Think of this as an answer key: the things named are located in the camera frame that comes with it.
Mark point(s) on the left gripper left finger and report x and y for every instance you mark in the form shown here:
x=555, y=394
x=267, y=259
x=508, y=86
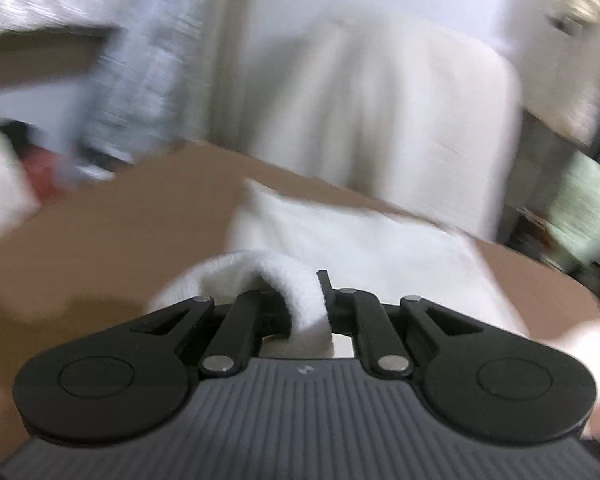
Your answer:
x=218, y=338

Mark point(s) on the red object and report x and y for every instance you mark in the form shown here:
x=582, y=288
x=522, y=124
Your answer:
x=41, y=167

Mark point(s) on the light green folded fabric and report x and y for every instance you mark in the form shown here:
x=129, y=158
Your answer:
x=573, y=221

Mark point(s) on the white draped cloth cover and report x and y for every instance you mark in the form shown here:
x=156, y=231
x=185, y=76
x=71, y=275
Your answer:
x=402, y=110

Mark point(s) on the white fleece garment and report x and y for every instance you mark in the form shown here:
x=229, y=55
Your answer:
x=284, y=242

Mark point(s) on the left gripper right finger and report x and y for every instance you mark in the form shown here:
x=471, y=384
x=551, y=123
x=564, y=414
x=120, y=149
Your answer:
x=393, y=341

